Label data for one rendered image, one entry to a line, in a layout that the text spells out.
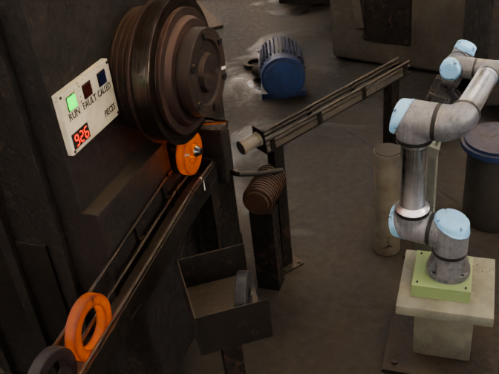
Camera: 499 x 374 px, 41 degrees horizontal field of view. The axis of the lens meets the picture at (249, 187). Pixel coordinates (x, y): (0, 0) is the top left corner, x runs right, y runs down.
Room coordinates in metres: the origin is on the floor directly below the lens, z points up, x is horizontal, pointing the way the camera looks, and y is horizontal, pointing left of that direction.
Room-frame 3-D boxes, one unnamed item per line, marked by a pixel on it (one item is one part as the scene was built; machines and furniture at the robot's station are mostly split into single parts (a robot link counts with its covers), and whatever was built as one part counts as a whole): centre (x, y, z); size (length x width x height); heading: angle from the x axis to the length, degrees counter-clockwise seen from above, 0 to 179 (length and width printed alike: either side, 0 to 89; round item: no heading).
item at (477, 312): (1.78, -0.66, 0.28); 0.32 x 0.32 x 0.04; 69
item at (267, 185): (2.27, -0.06, 0.27); 0.22 x 0.13 x 0.53; 157
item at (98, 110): (1.75, 0.43, 1.15); 0.26 x 0.02 x 0.18; 157
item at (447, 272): (1.78, -0.66, 0.40); 0.15 x 0.15 x 0.10
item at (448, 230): (1.79, -0.65, 0.52); 0.13 x 0.12 x 0.14; 56
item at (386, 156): (2.38, -0.59, 0.26); 0.12 x 0.12 x 0.52
